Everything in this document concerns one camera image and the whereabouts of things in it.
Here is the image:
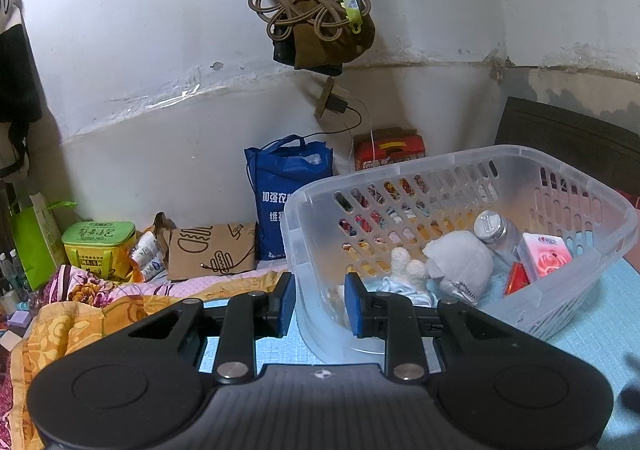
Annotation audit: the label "brown hanging bag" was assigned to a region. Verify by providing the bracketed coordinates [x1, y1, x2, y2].
[271, 4, 377, 78]

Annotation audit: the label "grey white plush toy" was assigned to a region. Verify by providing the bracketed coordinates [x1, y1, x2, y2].
[423, 230, 494, 305]

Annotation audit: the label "dark wooden headboard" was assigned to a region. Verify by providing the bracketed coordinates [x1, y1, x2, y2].
[495, 97, 640, 205]

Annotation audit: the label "black charger with cable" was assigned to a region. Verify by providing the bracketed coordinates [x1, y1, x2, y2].
[304, 95, 363, 138]

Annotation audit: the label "white tube packs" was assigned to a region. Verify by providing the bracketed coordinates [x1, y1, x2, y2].
[130, 231, 165, 282]

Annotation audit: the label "red gift carton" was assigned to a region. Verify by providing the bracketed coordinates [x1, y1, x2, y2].
[354, 127, 426, 171]

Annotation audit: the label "orange floral blanket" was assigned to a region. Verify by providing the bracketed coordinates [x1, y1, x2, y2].
[1, 266, 285, 449]

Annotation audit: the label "black hanging garment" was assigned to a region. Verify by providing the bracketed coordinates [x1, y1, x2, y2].
[1, 0, 42, 179]

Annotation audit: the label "pink red tissue pack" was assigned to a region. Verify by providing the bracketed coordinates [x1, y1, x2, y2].
[504, 233, 573, 295]

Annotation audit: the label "clear plastic perforated basket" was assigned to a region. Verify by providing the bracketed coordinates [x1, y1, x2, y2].
[281, 145, 639, 363]

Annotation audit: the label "green paper bag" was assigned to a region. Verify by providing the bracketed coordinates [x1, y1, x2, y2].
[10, 192, 77, 291]

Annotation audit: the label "small cream plush toy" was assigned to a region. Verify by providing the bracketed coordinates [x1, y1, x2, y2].
[390, 247, 428, 293]

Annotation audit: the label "blue tote bag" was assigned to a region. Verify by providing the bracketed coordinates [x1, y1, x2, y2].
[244, 135, 333, 261]

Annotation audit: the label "light blue mat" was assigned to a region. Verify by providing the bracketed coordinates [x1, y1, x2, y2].
[197, 254, 640, 450]

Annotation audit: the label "brown paper burger bag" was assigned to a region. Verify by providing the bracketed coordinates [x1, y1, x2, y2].
[151, 212, 256, 281]

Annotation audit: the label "coiled tan rope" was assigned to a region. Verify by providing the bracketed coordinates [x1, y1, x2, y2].
[247, 0, 373, 44]

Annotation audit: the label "green yellow lidded box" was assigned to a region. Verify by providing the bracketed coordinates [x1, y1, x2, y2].
[62, 222, 137, 281]

